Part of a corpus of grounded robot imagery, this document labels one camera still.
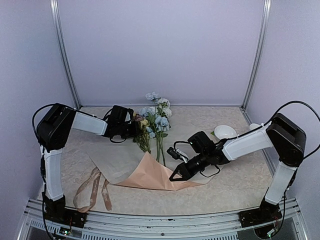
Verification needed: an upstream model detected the tan ribbon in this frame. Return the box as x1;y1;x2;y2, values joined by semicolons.
73;167;112;213

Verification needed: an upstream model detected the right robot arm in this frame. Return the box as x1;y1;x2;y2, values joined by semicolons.
169;113;307;222

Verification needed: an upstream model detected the right aluminium frame post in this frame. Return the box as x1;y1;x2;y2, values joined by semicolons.
241;0;272;112

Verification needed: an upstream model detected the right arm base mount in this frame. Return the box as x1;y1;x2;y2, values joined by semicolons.
238;199;283;228

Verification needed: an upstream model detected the pink rose stem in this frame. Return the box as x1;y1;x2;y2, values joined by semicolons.
133;113;144;122

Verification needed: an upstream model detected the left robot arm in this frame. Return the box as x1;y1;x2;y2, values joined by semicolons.
33;103;140;223

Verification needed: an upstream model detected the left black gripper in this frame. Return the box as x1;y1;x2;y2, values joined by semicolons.
117;120;142;139

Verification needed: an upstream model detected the aluminium frame post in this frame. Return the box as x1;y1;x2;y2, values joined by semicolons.
241;0;272;112
49;0;82;110

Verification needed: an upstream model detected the front aluminium rail base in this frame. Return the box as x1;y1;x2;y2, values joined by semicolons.
17;197;308;240

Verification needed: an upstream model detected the yellow rose bunch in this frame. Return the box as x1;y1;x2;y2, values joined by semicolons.
133;119;151;153

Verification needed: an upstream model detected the left aluminium frame post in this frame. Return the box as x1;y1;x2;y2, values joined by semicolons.
49;0;82;110

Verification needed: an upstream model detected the white ceramic bowl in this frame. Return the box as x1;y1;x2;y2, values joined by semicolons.
213;125;237;140

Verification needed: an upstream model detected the white rose stem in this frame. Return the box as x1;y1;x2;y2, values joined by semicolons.
160;107;172;118

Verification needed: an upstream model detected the pink wrapping paper sheet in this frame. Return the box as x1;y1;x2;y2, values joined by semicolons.
85;143;211;191

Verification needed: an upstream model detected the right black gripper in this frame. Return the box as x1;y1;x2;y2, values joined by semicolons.
169;151;210;182

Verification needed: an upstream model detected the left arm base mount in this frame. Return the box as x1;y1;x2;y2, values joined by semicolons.
42;191;87;229

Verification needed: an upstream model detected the light blue cup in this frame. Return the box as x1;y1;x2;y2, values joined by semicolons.
249;123;260;131

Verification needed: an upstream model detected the white pink flower stem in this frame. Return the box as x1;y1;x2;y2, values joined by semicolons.
156;98;171;108

